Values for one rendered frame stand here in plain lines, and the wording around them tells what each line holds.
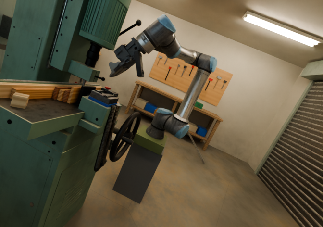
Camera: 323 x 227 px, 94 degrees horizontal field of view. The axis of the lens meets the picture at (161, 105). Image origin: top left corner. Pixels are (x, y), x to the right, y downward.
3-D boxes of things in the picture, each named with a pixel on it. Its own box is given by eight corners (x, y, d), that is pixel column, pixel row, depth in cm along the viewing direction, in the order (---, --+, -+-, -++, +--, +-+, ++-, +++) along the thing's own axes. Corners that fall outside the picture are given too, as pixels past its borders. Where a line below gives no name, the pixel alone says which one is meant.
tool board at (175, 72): (217, 106, 393) (233, 74, 377) (148, 76, 407) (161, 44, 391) (217, 106, 397) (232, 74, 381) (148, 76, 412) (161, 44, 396)
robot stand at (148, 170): (123, 172, 174) (141, 131, 165) (147, 183, 172) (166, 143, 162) (112, 189, 145) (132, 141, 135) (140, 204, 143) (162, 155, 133)
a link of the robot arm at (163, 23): (180, 35, 68) (172, 18, 60) (158, 53, 71) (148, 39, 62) (170, 24, 72) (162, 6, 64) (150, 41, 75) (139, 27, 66)
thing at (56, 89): (54, 99, 66) (57, 87, 65) (51, 97, 66) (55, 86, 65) (82, 97, 83) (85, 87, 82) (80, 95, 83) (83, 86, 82)
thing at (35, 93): (13, 100, 52) (16, 89, 51) (9, 97, 52) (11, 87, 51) (108, 94, 113) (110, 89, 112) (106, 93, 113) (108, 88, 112)
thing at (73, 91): (69, 104, 68) (74, 87, 66) (66, 102, 68) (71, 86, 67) (97, 100, 88) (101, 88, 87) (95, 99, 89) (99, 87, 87)
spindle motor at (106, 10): (101, 45, 69) (125, -26, 64) (69, 31, 71) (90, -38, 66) (118, 54, 87) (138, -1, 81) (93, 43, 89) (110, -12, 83)
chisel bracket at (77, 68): (88, 84, 79) (93, 69, 77) (66, 74, 80) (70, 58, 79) (96, 85, 86) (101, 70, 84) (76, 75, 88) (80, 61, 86)
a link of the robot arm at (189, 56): (193, 51, 136) (142, 24, 81) (205, 55, 130) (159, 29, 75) (188, 63, 140) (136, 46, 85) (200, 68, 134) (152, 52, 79)
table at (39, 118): (51, 156, 44) (57, 138, 43) (-27, 111, 47) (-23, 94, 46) (130, 117, 103) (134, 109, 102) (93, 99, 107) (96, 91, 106)
